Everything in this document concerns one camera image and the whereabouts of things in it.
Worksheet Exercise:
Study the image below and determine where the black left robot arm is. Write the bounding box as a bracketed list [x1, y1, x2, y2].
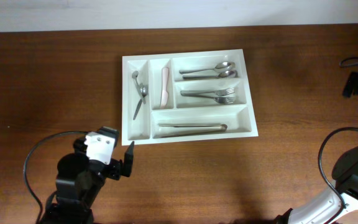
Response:
[39, 126, 135, 224]

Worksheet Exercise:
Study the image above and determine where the steel fork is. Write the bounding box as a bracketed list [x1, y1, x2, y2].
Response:
[182, 94, 236, 105]
[180, 88, 235, 96]

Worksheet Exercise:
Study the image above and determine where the black left camera cable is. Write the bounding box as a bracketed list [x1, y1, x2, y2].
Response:
[22, 131, 90, 224]

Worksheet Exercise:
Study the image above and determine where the pink handled utensil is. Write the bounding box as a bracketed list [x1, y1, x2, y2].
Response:
[160, 67, 169, 109]

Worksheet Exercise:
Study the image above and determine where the large steel spoon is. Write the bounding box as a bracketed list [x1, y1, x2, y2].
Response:
[179, 62, 236, 74]
[182, 70, 238, 80]

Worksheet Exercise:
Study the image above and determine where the small metal spoon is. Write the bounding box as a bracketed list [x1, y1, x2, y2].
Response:
[133, 84, 149, 120]
[132, 70, 145, 104]

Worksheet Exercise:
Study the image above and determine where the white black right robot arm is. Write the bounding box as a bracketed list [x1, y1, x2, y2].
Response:
[273, 127, 358, 223]

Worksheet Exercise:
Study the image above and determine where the white plastic cutlery tray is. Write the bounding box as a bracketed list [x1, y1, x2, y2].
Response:
[121, 49, 258, 145]

